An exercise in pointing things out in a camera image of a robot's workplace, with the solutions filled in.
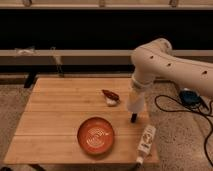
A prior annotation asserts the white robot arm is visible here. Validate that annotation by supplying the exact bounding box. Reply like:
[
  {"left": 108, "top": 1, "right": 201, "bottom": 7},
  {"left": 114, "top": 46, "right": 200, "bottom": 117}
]
[{"left": 131, "top": 38, "right": 213, "bottom": 99}]

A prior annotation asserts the red and white object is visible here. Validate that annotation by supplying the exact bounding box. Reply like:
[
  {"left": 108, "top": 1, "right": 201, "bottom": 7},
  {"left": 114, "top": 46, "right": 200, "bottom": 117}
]
[{"left": 102, "top": 90, "right": 120, "bottom": 107}]

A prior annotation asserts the orange bowl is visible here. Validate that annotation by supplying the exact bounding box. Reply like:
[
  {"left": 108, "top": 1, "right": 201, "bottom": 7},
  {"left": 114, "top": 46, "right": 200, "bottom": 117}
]
[{"left": 77, "top": 117, "right": 115, "bottom": 155}]

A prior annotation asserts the white plastic bottle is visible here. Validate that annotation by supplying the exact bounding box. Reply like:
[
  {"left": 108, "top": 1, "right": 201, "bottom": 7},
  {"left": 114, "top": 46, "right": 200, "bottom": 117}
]
[{"left": 136, "top": 125, "right": 156, "bottom": 164}]

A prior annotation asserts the blue power adapter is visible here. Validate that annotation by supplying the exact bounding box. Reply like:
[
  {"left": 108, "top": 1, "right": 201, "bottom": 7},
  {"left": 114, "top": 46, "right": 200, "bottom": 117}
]
[{"left": 179, "top": 90, "right": 200, "bottom": 106}]

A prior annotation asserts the black cable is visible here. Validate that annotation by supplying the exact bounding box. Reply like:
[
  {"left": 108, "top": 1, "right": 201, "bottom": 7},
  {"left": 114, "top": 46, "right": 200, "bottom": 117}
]
[{"left": 154, "top": 79, "right": 213, "bottom": 168}]

